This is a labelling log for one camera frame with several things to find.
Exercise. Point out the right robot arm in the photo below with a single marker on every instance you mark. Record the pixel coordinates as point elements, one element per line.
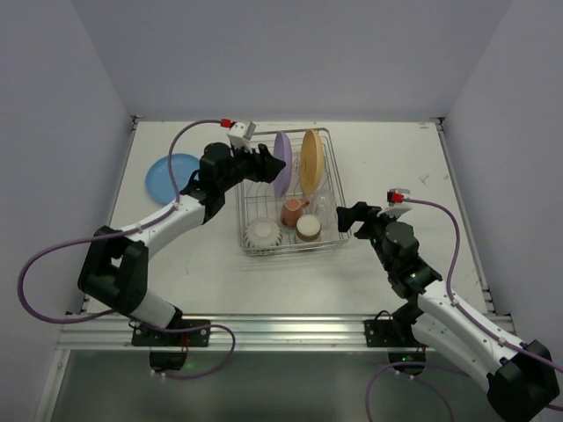
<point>519,378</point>

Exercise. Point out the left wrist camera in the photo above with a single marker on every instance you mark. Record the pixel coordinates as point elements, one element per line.
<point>240,135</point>

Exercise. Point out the wire dish rack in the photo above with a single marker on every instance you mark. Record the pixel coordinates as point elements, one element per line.
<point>257,200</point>

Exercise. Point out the aluminium mounting rail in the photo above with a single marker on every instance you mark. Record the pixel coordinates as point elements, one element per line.
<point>254,333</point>

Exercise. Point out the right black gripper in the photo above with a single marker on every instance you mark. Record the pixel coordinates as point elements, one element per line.
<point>365,221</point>

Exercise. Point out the blue plate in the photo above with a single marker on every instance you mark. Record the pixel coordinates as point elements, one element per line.
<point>158,181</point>

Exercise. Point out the white brown cup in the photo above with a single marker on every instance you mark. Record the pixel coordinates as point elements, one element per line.
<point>308,229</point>

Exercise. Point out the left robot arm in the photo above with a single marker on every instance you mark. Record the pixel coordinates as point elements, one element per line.
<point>115,270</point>

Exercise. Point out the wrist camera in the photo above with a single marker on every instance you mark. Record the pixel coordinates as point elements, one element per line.
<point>240,135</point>
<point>397,203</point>

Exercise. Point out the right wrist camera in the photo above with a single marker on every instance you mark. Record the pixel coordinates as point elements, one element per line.
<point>397,203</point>

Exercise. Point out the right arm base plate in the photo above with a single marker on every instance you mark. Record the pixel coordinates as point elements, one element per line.
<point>388,333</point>

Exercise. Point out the pink mug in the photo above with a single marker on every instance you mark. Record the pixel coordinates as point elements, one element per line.
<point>292,210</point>

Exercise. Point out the yellow plate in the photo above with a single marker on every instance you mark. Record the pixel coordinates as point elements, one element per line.
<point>311,162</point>

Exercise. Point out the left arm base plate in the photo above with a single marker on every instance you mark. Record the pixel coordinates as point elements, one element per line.
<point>198,337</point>

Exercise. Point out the clear glass tumbler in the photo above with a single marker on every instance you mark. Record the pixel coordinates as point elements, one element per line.
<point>324,204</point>

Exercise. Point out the white striped bowl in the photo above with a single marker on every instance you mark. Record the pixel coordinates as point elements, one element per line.
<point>262,234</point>

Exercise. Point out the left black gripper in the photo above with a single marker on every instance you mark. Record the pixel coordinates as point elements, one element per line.
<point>256,163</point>

